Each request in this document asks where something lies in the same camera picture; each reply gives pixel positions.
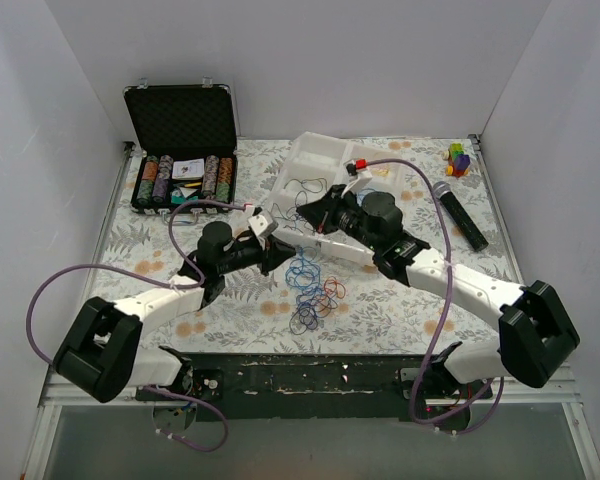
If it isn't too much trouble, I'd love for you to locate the thin dark wire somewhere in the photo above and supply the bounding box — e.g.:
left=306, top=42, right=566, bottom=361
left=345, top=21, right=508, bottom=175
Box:
left=285, top=176, right=331, bottom=198

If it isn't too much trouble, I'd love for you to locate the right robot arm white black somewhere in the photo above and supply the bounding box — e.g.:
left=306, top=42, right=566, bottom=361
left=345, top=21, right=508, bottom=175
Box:
left=297, top=185, right=580, bottom=398

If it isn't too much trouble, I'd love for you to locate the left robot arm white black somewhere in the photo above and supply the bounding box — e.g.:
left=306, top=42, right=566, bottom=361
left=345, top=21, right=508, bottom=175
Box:
left=52, top=215, right=296, bottom=403

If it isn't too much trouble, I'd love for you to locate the white plastic compartment tray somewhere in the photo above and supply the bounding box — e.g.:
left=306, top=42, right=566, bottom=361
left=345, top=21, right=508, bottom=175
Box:
left=264, top=132, right=392, bottom=265

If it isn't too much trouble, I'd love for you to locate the playing card deck box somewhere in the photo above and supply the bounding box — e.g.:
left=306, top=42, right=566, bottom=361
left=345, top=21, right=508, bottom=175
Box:
left=172, top=158, right=205, bottom=181

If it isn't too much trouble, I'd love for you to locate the black handheld microphone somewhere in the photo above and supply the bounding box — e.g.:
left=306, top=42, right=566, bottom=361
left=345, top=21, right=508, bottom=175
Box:
left=433, top=181, right=489, bottom=252

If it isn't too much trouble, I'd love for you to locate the colourful toy block figure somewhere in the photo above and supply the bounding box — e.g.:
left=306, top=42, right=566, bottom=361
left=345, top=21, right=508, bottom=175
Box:
left=445, top=143, right=471, bottom=178

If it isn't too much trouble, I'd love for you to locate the black poker chip case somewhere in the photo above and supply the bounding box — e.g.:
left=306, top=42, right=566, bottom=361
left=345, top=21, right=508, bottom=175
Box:
left=123, top=84, right=238, bottom=215

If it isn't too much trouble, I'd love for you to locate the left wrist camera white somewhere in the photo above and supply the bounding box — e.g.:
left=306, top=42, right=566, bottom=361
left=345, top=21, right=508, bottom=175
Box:
left=248, top=210, right=278, bottom=239

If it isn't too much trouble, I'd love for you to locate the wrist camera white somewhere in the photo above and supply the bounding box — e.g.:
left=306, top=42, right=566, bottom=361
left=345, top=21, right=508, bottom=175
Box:
left=248, top=210, right=278, bottom=239
left=343, top=158, right=373, bottom=195

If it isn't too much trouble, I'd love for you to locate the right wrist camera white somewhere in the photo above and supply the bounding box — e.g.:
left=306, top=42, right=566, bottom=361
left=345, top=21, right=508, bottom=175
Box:
left=343, top=158, right=373, bottom=195

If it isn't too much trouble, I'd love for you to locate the tangled coloured wire pile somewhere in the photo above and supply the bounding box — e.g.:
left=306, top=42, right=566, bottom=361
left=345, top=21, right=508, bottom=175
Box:
left=283, top=249, right=350, bottom=335

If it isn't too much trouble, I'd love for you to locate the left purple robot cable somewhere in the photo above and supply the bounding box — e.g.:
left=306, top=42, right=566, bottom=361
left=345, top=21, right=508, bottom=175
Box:
left=25, top=198, right=255, bottom=454

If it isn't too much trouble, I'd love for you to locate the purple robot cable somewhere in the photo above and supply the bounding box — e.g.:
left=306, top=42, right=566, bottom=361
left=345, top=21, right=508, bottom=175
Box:
left=369, top=158, right=506, bottom=434
left=25, top=198, right=255, bottom=454

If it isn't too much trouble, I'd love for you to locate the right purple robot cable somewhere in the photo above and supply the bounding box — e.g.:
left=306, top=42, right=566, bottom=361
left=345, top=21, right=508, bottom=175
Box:
left=369, top=158, right=506, bottom=434

